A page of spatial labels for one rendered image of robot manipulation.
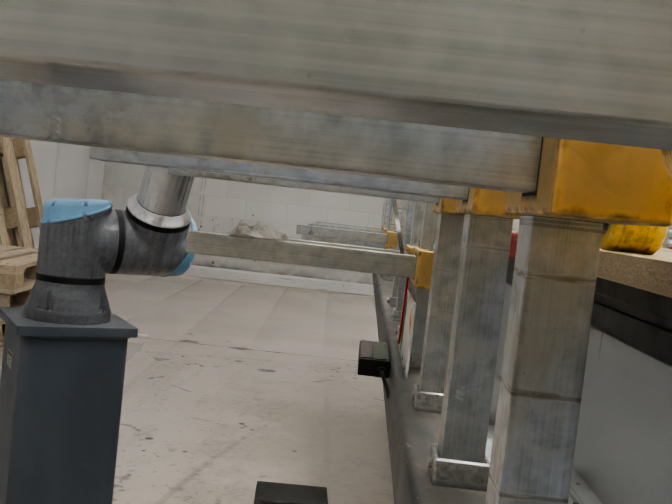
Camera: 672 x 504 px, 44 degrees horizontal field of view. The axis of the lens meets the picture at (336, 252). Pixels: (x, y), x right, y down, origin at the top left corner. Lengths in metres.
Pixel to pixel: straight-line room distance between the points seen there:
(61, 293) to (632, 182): 1.63
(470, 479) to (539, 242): 0.32
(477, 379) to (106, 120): 0.40
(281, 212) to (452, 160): 8.74
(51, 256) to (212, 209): 7.33
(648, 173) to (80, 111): 0.25
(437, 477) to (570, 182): 0.39
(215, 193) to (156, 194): 7.30
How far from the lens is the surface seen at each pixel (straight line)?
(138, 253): 1.93
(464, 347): 0.68
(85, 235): 1.89
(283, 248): 1.13
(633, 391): 0.94
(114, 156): 0.66
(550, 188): 0.36
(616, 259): 0.83
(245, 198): 9.14
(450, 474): 0.69
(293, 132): 0.38
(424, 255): 1.09
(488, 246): 0.67
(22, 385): 1.88
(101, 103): 0.40
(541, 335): 0.43
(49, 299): 1.91
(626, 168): 0.36
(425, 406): 0.94
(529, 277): 0.42
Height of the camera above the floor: 0.91
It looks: 3 degrees down
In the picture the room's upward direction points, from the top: 6 degrees clockwise
